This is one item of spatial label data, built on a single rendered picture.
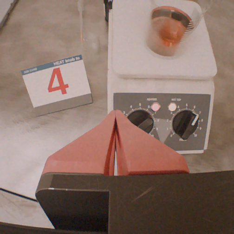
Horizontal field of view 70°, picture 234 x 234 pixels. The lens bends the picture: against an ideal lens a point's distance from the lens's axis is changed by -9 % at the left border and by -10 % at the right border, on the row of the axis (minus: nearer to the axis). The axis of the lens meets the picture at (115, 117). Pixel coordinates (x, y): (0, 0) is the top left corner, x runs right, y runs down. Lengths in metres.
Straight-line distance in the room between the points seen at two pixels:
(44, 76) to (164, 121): 0.17
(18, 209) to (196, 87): 0.29
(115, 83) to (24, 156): 0.17
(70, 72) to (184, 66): 0.15
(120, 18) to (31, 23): 0.21
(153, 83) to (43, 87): 0.16
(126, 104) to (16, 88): 0.19
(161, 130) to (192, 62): 0.09
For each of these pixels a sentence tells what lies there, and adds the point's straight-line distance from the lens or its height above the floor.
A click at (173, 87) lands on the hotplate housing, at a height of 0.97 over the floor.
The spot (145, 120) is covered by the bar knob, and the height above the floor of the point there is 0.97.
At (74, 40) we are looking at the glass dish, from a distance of 0.33.
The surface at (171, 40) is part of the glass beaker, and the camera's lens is 0.18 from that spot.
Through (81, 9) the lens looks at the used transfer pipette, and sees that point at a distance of 0.36.
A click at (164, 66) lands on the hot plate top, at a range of 0.20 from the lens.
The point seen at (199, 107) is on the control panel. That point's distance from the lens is 0.23.
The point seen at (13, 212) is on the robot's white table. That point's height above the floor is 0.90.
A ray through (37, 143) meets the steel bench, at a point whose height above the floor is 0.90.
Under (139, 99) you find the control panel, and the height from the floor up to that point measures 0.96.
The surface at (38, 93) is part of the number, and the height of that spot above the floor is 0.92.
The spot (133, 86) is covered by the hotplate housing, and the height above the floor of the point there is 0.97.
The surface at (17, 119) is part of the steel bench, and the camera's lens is 0.31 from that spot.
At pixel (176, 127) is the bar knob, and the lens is 0.22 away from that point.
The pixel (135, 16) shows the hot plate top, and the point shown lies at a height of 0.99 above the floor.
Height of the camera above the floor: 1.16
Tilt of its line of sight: 75 degrees down
